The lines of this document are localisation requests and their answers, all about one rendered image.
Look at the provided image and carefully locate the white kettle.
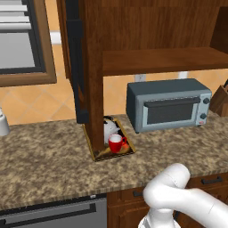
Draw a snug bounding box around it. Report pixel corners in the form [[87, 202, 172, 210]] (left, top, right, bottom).
[[102, 116, 122, 143]]

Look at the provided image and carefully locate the red mug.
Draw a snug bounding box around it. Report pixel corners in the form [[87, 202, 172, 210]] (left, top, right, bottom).
[[108, 134, 128, 154]]

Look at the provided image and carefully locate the patterned brown tray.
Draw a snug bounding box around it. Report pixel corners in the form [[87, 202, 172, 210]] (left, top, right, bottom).
[[82, 117, 137, 163]]

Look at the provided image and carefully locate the brown wooden cabinet door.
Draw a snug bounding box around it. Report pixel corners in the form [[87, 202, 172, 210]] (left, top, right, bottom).
[[209, 5, 228, 55], [56, 0, 105, 151]]

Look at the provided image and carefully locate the grey toaster oven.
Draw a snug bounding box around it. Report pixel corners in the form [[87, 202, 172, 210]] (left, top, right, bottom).
[[126, 77, 214, 134]]

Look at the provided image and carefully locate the brown wooden drawer front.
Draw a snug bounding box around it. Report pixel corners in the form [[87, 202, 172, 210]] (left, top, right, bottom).
[[184, 171, 228, 191], [107, 186, 151, 207]]

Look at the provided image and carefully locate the wooden knife block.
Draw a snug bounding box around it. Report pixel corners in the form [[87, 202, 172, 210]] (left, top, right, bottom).
[[208, 79, 228, 118]]

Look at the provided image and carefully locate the white cylindrical container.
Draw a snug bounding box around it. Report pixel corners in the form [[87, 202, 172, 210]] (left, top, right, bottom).
[[0, 107, 12, 137]]

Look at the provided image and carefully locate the grey dishwasher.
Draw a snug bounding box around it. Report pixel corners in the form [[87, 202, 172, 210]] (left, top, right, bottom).
[[0, 193, 108, 228]]

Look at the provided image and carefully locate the brown framed window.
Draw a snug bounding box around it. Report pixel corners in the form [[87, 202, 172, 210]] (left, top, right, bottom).
[[0, 0, 58, 88]]

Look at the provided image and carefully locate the white wall outlet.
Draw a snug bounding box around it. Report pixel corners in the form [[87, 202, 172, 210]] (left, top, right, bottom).
[[134, 73, 147, 83], [49, 30, 62, 46], [177, 70, 189, 80]]

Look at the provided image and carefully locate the black toaster oven handle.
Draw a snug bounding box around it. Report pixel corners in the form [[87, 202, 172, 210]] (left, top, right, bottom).
[[143, 96, 202, 109]]

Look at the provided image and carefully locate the brown wooden wall cabinet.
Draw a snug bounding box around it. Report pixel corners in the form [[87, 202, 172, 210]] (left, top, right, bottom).
[[102, 0, 228, 77]]

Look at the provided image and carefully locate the black dishwasher handle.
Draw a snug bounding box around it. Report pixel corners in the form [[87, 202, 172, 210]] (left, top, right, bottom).
[[0, 202, 98, 228]]

